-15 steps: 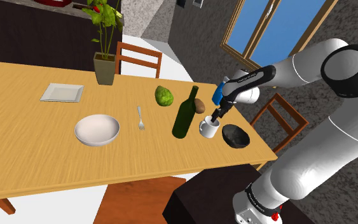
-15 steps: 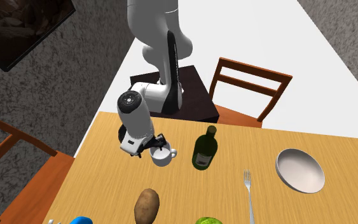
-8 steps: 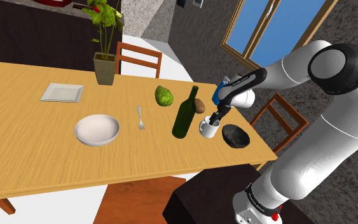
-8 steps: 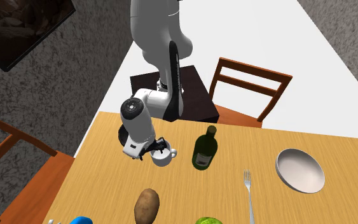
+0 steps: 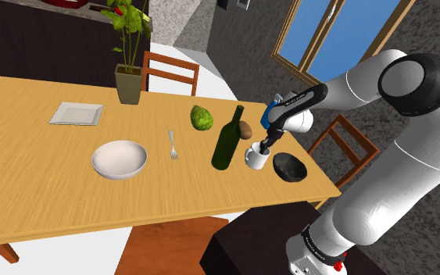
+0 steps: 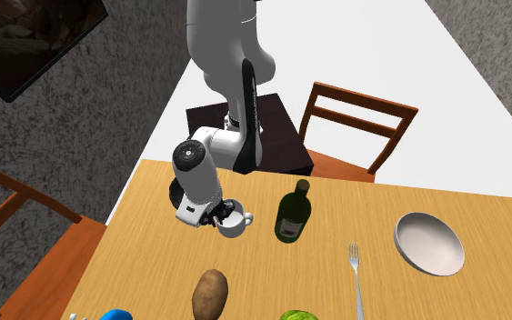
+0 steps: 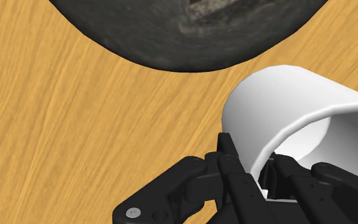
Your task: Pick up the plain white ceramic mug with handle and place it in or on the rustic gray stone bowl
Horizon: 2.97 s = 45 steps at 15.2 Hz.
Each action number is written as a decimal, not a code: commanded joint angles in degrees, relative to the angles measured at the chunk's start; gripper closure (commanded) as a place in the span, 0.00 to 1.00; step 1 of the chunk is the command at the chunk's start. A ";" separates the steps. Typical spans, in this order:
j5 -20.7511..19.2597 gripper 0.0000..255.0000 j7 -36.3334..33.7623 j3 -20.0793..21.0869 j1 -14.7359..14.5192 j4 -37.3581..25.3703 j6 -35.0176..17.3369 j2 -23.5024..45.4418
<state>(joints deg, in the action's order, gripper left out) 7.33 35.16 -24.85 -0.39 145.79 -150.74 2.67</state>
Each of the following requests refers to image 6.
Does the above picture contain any white cup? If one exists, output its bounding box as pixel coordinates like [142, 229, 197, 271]
[214, 198, 255, 239]

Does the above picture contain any green glass bottle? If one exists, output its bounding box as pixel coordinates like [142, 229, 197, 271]
[274, 178, 313, 245]

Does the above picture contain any wooden table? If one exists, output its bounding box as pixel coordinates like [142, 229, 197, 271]
[59, 158, 512, 320]

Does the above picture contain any brown potato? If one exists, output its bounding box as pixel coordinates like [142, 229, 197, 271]
[191, 268, 229, 320]

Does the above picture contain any dark robot stand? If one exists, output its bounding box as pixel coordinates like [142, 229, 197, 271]
[186, 93, 316, 177]

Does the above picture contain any green round fruit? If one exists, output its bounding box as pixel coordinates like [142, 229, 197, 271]
[279, 309, 320, 320]

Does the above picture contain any brown wooden chair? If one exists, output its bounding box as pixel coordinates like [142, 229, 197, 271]
[0, 166, 107, 320]
[298, 81, 420, 184]

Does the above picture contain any silver fork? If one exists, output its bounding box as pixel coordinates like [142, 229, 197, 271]
[347, 241, 366, 320]

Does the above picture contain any blue rounded object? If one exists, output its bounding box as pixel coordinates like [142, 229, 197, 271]
[99, 309, 134, 320]

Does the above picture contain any white bowl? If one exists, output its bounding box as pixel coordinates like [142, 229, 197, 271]
[393, 212, 467, 277]

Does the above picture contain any dark wall picture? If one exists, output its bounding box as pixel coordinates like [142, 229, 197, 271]
[0, 0, 109, 104]

